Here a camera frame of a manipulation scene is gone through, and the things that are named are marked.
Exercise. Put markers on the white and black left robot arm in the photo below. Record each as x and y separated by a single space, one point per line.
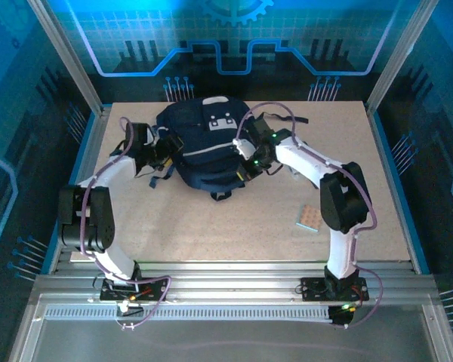
98 222

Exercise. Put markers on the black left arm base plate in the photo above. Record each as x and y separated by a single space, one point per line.
156 291

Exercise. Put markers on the black controller box with LED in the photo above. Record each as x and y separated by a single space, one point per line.
341 315

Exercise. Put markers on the navy blue backpack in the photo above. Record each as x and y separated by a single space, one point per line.
207 166

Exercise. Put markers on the aluminium frame rail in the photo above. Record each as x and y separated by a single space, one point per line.
234 279

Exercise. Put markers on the blue notepad with orange pattern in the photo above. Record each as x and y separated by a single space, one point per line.
309 218

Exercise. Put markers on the white plug connector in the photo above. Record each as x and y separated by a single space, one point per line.
125 307

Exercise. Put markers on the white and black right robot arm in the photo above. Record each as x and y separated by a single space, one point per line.
343 203

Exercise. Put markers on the aluminium frame post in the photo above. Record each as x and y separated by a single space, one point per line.
400 56
66 56

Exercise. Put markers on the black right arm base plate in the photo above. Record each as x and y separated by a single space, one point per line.
311 288

